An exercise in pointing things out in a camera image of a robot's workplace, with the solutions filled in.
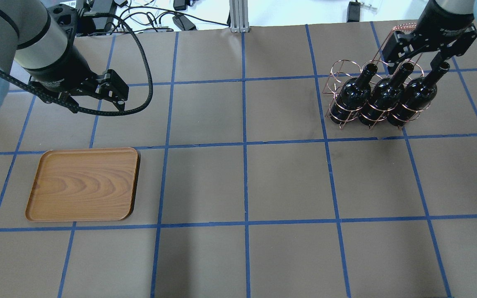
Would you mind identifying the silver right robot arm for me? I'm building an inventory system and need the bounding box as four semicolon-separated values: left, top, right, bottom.
382;0;477;75

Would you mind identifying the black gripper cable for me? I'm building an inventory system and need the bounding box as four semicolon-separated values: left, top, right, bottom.
0;12;154;116

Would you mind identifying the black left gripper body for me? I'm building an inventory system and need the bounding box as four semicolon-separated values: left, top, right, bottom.
28;46;129;113

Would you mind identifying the black power adapter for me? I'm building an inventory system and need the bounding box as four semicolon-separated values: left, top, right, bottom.
346;0;361;23

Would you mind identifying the aluminium frame post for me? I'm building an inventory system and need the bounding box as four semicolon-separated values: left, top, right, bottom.
229;0;250;33

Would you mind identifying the copper wire bottle basket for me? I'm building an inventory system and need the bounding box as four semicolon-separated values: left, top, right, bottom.
322;22;425;130

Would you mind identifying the dark wine bottle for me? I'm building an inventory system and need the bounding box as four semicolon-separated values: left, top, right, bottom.
386;62;450;127
358;62;414;129
329;63;378;126

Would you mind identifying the wooden tray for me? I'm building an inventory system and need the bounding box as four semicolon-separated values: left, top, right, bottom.
25;147;140;222

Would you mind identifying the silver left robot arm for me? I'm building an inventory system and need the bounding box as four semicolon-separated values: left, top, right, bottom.
0;0;129;114

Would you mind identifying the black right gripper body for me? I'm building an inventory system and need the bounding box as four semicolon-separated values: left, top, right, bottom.
382;0;477;67

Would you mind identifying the black power brick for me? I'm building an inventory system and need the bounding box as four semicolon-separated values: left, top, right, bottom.
172;14;197;31

